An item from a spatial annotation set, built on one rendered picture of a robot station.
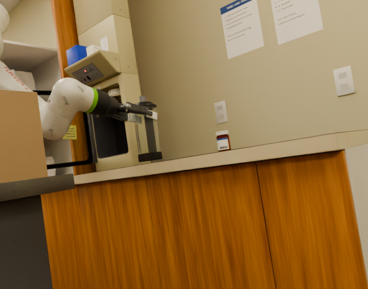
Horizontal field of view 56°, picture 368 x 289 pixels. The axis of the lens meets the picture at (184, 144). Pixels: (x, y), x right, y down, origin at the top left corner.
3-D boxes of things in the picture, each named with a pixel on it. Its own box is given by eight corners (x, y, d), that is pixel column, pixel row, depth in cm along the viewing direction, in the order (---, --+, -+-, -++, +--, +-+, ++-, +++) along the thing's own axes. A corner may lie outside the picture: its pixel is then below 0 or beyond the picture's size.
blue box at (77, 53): (84, 69, 190) (82, 53, 190) (94, 63, 183) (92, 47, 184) (67, 67, 182) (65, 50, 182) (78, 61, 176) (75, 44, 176)
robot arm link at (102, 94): (82, 117, 126) (97, 112, 120) (84, 87, 128) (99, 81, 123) (96, 121, 130) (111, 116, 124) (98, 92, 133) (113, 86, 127)
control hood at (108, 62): (84, 88, 192) (82, 71, 192) (121, 72, 171) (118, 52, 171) (66, 87, 183) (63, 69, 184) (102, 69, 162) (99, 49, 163)
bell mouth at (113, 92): (124, 102, 200) (122, 93, 200) (144, 95, 188) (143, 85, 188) (98, 101, 186) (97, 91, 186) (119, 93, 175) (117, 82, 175)
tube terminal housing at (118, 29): (130, 167, 208) (113, 43, 212) (169, 161, 187) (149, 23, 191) (96, 172, 189) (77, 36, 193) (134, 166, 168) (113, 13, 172)
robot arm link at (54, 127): (-15, 59, 120) (10, 62, 130) (-27, 87, 123) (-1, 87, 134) (61, 121, 114) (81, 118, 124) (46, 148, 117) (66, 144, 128)
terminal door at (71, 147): (93, 163, 187) (83, 91, 189) (36, 171, 167) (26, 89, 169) (93, 163, 188) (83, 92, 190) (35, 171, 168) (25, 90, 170)
